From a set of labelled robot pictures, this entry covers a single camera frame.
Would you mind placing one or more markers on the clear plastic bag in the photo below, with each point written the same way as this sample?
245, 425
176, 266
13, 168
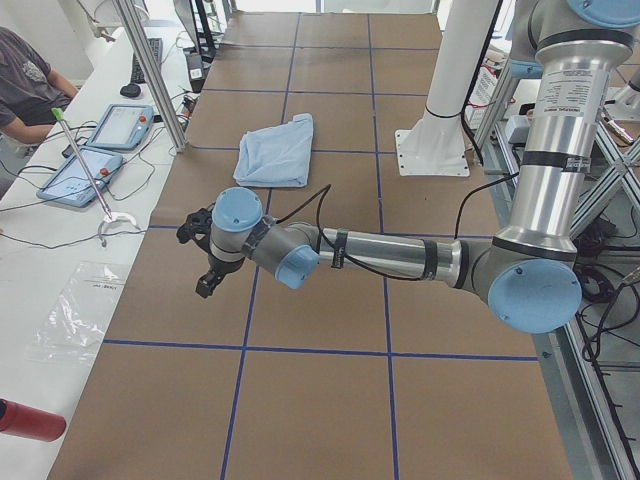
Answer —
75, 327

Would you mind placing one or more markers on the black box with label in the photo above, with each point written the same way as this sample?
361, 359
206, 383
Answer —
196, 71

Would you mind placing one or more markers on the aluminium frame rack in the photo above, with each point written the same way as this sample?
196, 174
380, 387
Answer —
591, 365

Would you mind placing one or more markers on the red cylindrical bottle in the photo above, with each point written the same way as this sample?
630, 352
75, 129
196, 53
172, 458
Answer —
31, 423

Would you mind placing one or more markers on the seated person grey shirt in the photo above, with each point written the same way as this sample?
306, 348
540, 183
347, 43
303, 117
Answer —
30, 89

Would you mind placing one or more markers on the blue teach pendant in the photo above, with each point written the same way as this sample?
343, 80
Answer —
122, 127
70, 185

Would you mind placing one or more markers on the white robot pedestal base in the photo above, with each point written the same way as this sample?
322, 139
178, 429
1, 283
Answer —
435, 145

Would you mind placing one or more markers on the black computer mouse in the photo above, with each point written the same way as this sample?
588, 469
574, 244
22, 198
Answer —
131, 90

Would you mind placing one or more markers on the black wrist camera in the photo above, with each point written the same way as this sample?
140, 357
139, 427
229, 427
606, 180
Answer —
197, 228

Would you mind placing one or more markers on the lower blue teach pendant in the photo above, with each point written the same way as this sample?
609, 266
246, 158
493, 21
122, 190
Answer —
70, 185

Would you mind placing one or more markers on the aluminium frame post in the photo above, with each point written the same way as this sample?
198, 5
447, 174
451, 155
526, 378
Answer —
136, 35

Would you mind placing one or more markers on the light blue button-up shirt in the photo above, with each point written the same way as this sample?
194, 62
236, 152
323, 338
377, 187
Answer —
276, 156

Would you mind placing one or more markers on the pink reacher grabber stick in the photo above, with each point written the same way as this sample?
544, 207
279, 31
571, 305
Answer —
111, 217

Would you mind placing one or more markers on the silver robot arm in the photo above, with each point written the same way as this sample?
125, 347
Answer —
524, 273

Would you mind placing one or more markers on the upper blue teach pendant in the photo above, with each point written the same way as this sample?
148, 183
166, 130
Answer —
122, 127

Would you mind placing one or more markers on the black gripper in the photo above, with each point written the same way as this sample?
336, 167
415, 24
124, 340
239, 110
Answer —
219, 265

